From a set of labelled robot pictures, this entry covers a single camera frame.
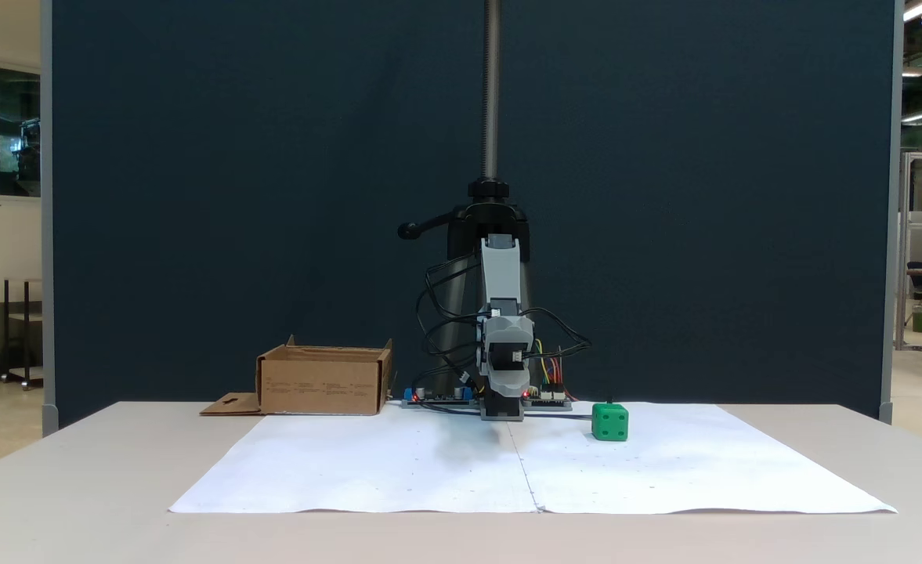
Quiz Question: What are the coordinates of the green die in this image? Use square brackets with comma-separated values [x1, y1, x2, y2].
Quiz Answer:
[591, 403, 630, 442]

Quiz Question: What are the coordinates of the blue circuit board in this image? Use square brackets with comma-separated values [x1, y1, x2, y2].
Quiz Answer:
[402, 384, 477, 409]

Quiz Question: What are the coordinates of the white paper sheet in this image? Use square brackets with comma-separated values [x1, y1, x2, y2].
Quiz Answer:
[169, 407, 540, 515]
[508, 402, 898, 515]

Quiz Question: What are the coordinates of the brown cardboard box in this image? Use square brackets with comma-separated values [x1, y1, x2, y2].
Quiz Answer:
[201, 335, 393, 417]

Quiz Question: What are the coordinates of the black tripod with metal column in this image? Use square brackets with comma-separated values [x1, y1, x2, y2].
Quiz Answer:
[396, 0, 536, 396]

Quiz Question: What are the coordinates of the dark blue partition panel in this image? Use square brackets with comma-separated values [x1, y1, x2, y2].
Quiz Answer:
[42, 0, 904, 428]

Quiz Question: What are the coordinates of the black shelf cart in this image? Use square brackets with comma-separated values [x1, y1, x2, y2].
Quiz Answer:
[0, 278, 44, 391]

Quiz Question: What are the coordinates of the coloured jumper wire bundle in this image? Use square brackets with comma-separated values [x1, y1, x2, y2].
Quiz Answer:
[533, 337, 569, 391]

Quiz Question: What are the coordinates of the circuit board with jumper wires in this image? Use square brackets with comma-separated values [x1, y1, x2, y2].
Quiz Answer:
[523, 384, 573, 410]

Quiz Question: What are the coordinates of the black cable on table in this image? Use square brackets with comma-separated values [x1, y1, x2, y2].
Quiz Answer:
[523, 398, 614, 421]

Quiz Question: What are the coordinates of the black arm wire bundle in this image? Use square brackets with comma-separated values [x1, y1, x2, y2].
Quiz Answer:
[415, 309, 483, 396]
[425, 257, 483, 322]
[530, 308, 591, 363]

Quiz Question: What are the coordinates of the framed wall window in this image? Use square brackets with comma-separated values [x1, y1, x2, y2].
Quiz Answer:
[0, 56, 42, 206]

